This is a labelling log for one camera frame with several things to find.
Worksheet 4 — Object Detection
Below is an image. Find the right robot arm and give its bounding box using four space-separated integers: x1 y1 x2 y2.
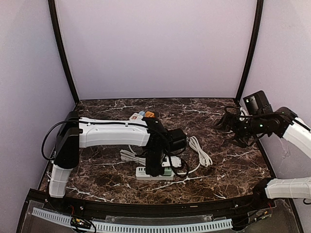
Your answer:
213 106 311 200

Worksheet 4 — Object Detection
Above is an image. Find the white orange-strip cable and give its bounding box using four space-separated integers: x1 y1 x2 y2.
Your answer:
120 145 148 166

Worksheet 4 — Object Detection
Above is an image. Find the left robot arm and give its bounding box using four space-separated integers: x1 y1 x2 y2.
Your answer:
48 111 170 198

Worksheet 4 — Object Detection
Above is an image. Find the left black frame post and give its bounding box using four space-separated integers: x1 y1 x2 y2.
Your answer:
48 0 80 105

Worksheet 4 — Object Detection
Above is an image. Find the white white-strip cable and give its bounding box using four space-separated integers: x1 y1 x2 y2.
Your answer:
173 135 213 175

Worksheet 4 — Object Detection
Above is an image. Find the right black frame post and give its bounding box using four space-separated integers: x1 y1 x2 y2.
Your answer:
235 0 264 104

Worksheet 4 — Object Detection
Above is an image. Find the black frame post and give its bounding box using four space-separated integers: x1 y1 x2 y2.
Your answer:
48 0 80 105
235 0 264 104

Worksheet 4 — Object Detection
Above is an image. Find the green plug adapter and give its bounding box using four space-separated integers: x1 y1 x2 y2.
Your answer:
162 166 174 177

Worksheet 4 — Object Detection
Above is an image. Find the white cube socket adapter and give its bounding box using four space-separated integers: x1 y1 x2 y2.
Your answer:
129 113 144 121

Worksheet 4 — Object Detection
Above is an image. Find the black front table rail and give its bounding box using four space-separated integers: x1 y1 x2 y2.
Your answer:
26 189 275 218

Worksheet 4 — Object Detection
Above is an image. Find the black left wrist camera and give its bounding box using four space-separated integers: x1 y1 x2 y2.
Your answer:
168 128 187 155

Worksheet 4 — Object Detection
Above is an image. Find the orange power strip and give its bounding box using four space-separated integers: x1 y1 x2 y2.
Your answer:
144 111 155 118

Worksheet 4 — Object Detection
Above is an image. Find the white slotted cable duct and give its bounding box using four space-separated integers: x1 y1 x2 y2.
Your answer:
32 207 233 233

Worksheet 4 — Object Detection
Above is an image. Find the white power strip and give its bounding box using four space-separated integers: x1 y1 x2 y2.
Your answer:
136 157 174 181

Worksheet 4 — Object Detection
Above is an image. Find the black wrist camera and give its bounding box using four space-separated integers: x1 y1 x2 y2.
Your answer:
168 128 187 155
243 90 273 115

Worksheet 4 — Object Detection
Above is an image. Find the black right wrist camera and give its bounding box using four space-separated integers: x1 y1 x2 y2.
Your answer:
243 90 273 115

